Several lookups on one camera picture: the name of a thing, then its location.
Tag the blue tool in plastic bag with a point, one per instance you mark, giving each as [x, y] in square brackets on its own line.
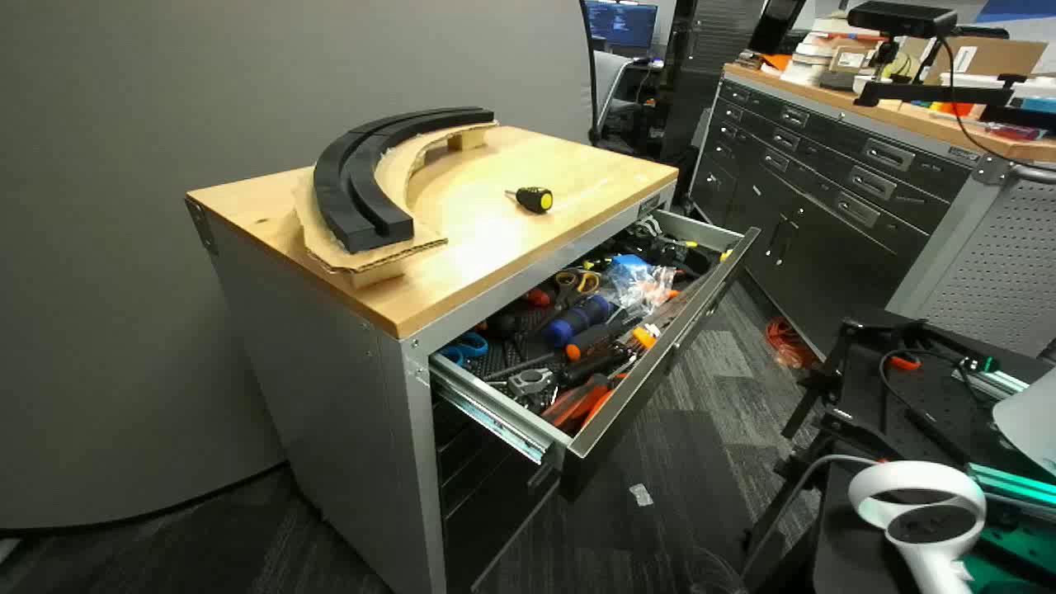
[631, 274]

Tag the black workbench with drawers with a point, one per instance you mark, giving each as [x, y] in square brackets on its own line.
[813, 199]

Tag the black tripod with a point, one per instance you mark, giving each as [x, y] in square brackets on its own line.
[820, 399]

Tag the white paper tag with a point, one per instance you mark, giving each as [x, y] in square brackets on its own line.
[642, 495]

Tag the grey cabinet with wooden top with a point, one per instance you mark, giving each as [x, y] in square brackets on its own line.
[332, 418]

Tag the black curved foam strip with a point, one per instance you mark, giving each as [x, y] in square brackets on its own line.
[342, 210]

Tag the black camera on stand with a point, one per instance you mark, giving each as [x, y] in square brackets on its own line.
[904, 18]

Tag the stubby black yellow screwdriver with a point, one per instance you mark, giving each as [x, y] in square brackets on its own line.
[536, 199]

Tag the curved wooden base board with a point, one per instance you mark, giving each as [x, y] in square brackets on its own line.
[375, 264]

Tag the black office chair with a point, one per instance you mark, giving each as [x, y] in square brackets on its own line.
[631, 100]

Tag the open grey metal tool drawer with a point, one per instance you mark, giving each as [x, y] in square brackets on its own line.
[663, 350]

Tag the black yellow tool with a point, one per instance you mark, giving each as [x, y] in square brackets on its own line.
[689, 256]

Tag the stack of books and boxes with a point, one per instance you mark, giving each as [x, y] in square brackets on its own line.
[837, 54]

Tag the grey perforated metal panel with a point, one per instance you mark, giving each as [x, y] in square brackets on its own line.
[992, 264]

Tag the teal metal bars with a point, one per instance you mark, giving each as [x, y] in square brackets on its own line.
[1017, 484]

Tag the brown cardboard box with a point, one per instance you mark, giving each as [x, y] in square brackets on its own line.
[992, 59]

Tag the white VR controller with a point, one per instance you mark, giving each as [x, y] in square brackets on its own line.
[876, 489]

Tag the orange tool on floor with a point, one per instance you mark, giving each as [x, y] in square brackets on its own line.
[786, 344]

